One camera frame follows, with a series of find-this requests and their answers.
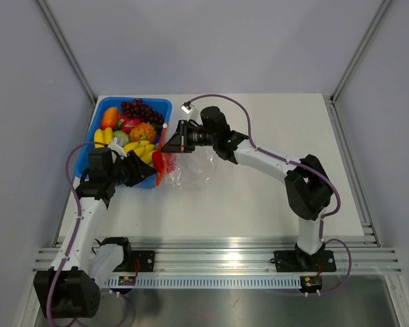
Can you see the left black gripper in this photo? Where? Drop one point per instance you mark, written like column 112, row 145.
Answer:
column 139, row 169

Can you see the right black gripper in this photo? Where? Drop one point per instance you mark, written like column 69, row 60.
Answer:
column 180, row 142

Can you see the large yellow banana bunch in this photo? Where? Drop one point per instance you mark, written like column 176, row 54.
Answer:
column 143, row 149

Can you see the red bell pepper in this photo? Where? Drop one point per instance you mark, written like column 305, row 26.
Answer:
column 164, row 162

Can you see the clear zip top bag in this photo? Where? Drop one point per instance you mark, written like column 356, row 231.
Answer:
column 193, row 170

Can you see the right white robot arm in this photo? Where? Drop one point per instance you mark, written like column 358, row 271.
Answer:
column 308, row 188

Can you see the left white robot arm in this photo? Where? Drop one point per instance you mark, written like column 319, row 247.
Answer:
column 71, row 287

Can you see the green white cabbage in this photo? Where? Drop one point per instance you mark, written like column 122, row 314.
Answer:
column 122, row 137

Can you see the orange spiky fruit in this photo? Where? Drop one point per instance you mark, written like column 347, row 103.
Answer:
column 143, row 131

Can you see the blue plastic bin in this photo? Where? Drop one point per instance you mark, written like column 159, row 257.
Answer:
column 163, row 106

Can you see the small yellow banana bunch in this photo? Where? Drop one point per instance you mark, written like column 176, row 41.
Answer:
column 102, row 137

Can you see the pink dragon fruit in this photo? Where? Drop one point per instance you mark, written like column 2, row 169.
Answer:
column 127, row 124

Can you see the purple grape bunch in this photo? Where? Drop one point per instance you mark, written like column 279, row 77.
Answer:
column 137, row 109

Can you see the orange mango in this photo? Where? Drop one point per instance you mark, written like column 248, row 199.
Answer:
column 110, row 118

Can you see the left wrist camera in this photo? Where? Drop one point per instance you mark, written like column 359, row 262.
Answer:
column 116, row 149

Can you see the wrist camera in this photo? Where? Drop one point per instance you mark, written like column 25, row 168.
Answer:
column 116, row 149
column 188, row 108

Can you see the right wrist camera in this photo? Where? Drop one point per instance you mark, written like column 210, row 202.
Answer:
column 188, row 108

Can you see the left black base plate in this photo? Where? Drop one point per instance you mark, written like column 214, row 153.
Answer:
column 141, row 261

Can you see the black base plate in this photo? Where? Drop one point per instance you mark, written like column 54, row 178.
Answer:
column 290, row 261
column 141, row 261

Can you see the white slotted cable duct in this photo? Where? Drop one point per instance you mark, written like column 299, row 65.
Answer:
column 123, row 282

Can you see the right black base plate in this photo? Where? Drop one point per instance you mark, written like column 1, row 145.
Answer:
column 290, row 261

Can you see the left aluminium frame post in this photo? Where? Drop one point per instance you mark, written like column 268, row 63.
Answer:
column 66, row 49

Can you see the aluminium frame post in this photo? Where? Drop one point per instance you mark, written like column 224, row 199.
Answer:
column 66, row 49
column 362, row 47

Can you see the aluminium mounting rail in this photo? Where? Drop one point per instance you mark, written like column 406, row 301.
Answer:
column 251, row 256

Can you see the right aluminium frame post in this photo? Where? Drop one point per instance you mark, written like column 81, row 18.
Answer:
column 362, row 47

